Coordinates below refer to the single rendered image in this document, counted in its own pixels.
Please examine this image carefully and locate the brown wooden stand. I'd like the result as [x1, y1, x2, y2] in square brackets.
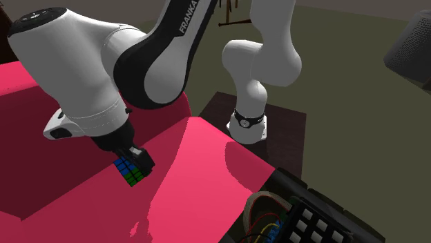
[218, 0, 253, 28]

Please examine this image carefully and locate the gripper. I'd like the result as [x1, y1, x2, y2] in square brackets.
[89, 119, 156, 177]

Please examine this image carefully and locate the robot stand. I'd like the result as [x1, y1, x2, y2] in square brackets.
[198, 90, 307, 180]

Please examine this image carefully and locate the multicoloured puzzle cube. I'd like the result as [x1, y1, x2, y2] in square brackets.
[113, 155, 151, 188]

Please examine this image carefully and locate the black keypad box with wires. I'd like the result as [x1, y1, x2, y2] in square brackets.
[218, 167, 387, 243]

